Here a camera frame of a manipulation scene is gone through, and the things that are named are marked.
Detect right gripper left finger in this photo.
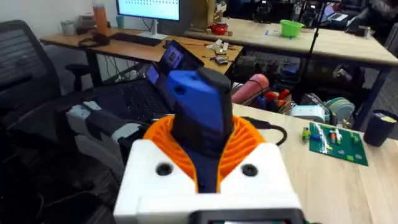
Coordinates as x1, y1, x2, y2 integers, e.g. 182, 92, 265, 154
113, 114, 200, 216

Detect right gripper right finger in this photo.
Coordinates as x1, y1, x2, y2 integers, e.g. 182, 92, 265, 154
218, 116, 302, 205

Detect blue electric screwdriver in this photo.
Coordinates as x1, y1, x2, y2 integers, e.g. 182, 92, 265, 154
164, 67, 236, 194

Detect black laptop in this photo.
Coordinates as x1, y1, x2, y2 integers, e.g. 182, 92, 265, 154
93, 39, 206, 124

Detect loose toy block cluster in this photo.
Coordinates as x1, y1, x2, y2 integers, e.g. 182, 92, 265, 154
300, 126, 323, 142

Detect wooden desk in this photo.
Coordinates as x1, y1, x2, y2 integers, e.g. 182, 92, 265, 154
40, 27, 244, 88

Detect white and teal box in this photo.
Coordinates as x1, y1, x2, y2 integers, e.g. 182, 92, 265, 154
290, 104, 330, 124

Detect heap of red and blue toys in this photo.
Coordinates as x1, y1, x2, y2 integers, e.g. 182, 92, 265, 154
254, 88, 294, 113

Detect black headphones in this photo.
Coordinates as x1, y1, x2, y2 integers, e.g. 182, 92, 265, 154
77, 32, 111, 49

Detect green board with toy blocks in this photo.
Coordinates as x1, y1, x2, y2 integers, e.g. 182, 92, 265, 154
308, 121, 369, 167

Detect black keyboard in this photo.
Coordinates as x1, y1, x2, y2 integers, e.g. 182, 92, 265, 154
109, 32, 164, 47

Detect black office chair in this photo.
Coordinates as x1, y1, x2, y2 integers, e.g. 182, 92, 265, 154
0, 20, 94, 224

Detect pink foam roll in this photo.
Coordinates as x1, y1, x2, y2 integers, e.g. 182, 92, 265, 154
231, 73, 270, 105

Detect orange bottle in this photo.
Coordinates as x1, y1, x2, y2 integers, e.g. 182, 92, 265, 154
92, 2, 109, 35

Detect teal disc stack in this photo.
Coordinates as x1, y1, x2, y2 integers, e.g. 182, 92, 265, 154
325, 96, 356, 122

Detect computer monitor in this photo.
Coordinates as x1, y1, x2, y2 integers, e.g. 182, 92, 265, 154
115, 0, 193, 40

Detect black cup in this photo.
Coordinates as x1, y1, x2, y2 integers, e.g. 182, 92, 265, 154
363, 109, 398, 147

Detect red container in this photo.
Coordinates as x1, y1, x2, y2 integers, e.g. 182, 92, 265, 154
208, 22, 229, 35

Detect green bowl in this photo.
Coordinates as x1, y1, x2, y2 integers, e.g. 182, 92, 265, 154
279, 19, 305, 39

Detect long wooden table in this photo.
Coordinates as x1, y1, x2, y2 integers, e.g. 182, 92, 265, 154
183, 17, 398, 131

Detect black cable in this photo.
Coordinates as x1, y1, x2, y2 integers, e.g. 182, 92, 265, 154
239, 116, 289, 147

